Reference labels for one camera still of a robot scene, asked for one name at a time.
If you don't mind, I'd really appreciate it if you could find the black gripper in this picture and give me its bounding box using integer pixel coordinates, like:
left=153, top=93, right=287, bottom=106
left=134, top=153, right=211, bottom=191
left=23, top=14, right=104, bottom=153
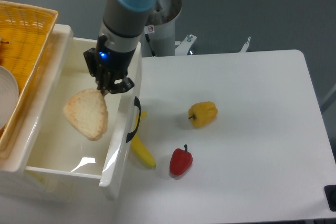
left=83, top=35, right=135, bottom=95

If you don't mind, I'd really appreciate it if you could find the triangle bread slice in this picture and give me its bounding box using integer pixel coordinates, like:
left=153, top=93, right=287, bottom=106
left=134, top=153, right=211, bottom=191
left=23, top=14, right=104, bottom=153
left=63, top=89, right=108, bottom=141

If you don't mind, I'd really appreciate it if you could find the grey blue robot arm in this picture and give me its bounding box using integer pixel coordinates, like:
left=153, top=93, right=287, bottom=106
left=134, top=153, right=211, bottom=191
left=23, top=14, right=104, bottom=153
left=83, top=0, right=157, bottom=95

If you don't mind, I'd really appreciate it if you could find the white upper drawer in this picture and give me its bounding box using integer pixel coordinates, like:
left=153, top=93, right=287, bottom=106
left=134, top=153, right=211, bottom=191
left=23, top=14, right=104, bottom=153
left=27, top=38, right=142, bottom=197

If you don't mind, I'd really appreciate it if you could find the white drawer cabinet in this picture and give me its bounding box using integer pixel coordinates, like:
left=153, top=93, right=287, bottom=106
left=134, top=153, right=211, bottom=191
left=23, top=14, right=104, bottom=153
left=0, top=24, right=124, bottom=204

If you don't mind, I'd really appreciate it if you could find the yellow banana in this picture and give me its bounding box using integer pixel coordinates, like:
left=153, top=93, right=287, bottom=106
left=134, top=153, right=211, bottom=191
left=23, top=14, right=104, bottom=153
left=130, top=111, right=157, bottom=170

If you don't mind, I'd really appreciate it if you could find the yellow woven basket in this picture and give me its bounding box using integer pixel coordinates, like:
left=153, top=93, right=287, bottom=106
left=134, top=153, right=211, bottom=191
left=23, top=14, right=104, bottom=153
left=1, top=1, right=58, bottom=151

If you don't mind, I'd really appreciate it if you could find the yellow bell pepper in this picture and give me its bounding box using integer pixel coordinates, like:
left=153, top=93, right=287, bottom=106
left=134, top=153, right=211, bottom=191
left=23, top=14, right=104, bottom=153
left=188, top=101, right=218, bottom=129

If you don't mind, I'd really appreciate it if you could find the white plate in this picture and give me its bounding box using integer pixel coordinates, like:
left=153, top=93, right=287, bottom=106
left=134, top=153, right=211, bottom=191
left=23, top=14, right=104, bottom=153
left=0, top=66, right=19, bottom=129

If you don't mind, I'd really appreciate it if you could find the red bell pepper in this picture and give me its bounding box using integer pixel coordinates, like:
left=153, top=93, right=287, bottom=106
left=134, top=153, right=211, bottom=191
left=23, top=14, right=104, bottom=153
left=169, top=144, right=193, bottom=176

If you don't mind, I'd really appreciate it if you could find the black object at table edge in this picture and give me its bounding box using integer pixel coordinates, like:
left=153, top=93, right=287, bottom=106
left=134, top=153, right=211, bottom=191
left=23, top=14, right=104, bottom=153
left=324, top=185, right=336, bottom=212

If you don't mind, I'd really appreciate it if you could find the black drawer handle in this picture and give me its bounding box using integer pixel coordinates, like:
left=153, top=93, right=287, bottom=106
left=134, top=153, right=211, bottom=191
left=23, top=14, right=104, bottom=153
left=126, top=96, right=142, bottom=143

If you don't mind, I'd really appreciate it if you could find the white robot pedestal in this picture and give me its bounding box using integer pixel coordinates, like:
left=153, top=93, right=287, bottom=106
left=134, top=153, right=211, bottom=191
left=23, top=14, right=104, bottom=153
left=140, top=0, right=182, bottom=57

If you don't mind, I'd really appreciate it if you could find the white metal bracket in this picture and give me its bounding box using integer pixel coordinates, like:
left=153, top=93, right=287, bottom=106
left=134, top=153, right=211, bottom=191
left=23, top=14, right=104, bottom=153
left=174, top=34, right=197, bottom=56

